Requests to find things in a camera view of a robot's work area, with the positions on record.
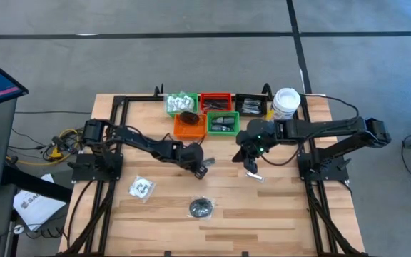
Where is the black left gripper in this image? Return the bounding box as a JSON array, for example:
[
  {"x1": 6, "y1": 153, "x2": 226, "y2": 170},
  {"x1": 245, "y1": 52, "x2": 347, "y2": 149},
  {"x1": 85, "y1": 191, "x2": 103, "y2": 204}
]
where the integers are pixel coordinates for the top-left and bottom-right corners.
[{"x1": 178, "y1": 142, "x2": 209, "y2": 180}]

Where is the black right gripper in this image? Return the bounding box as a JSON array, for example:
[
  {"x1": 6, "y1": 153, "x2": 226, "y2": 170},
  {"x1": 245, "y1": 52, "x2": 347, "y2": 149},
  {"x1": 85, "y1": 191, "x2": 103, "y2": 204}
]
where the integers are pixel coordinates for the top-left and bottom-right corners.
[{"x1": 232, "y1": 120, "x2": 277, "y2": 176}]

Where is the dark grey deodorant stick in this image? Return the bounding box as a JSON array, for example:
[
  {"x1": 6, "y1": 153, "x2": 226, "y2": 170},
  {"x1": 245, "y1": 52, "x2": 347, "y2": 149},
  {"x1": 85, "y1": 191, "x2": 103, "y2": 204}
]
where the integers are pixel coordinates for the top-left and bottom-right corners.
[
  {"x1": 210, "y1": 124, "x2": 235, "y2": 133},
  {"x1": 211, "y1": 116, "x2": 235, "y2": 125}
]

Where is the black round brush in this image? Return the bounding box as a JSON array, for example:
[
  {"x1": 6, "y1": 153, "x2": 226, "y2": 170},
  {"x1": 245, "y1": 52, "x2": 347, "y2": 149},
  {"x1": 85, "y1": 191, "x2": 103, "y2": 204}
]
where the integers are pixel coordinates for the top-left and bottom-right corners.
[
  {"x1": 179, "y1": 111, "x2": 201, "y2": 126},
  {"x1": 188, "y1": 196, "x2": 215, "y2": 221}
]

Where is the orange plastic slotted basket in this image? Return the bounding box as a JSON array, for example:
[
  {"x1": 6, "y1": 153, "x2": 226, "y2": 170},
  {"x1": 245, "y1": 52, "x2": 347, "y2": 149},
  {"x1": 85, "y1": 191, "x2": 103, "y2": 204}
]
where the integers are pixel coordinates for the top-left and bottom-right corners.
[{"x1": 173, "y1": 113, "x2": 208, "y2": 139}]

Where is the green plastic slotted basket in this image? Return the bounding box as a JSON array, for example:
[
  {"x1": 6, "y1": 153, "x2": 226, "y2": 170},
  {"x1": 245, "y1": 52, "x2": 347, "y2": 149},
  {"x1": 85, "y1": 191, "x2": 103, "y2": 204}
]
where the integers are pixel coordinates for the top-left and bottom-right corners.
[
  {"x1": 207, "y1": 111, "x2": 241, "y2": 136},
  {"x1": 165, "y1": 92, "x2": 199, "y2": 118}
]

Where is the black plastic slotted basket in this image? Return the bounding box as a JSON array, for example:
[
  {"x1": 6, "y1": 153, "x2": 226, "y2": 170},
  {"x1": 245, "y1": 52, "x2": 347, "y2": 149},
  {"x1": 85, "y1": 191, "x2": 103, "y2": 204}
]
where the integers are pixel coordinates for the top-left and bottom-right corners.
[{"x1": 234, "y1": 93, "x2": 268, "y2": 118}]

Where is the red plastic slotted basket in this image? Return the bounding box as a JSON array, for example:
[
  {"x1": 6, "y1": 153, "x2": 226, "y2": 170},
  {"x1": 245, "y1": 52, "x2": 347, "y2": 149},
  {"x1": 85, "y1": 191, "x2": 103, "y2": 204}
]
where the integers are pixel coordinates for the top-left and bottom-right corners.
[{"x1": 200, "y1": 92, "x2": 233, "y2": 114}]

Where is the yellow disinfectant wipes canister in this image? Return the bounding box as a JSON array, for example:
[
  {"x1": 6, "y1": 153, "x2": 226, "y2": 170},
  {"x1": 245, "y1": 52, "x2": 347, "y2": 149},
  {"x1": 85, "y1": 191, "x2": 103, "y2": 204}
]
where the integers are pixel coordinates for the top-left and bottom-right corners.
[{"x1": 268, "y1": 87, "x2": 302, "y2": 121}]

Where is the black diagonal support bar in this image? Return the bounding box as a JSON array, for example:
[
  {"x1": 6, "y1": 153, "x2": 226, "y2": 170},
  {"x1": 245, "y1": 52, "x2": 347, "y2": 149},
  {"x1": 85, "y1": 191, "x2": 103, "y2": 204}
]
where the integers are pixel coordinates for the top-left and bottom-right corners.
[{"x1": 1, "y1": 166, "x2": 73, "y2": 203}]

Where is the white printed paper sheet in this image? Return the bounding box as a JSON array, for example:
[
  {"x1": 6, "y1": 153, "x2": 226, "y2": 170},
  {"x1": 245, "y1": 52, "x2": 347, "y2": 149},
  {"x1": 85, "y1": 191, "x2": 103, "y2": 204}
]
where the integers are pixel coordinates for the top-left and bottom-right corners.
[{"x1": 12, "y1": 173, "x2": 67, "y2": 232}]

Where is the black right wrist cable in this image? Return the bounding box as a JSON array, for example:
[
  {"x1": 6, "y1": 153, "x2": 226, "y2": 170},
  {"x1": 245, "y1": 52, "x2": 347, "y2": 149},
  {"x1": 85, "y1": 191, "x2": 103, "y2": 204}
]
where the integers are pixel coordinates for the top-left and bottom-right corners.
[{"x1": 260, "y1": 142, "x2": 299, "y2": 167}]

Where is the black aluminium rig frame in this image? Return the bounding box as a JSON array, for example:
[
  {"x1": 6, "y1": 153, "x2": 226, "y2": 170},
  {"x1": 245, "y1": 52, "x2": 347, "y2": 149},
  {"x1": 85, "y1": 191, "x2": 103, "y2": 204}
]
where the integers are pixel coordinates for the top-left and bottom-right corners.
[{"x1": 62, "y1": 93, "x2": 367, "y2": 257}]

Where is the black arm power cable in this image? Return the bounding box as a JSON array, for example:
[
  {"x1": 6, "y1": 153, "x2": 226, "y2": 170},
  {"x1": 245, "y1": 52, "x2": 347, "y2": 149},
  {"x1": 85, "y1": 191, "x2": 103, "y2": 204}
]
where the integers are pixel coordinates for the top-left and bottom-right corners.
[{"x1": 300, "y1": 93, "x2": 360, "y2": 121}]

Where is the yellow cable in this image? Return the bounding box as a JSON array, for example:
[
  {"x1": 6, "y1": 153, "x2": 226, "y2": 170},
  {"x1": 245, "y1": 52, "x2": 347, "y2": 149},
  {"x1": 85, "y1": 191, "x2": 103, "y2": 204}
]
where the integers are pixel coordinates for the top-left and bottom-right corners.
[{"x1": 6, "y1": 128, "x2": 85, "y2": 167}]

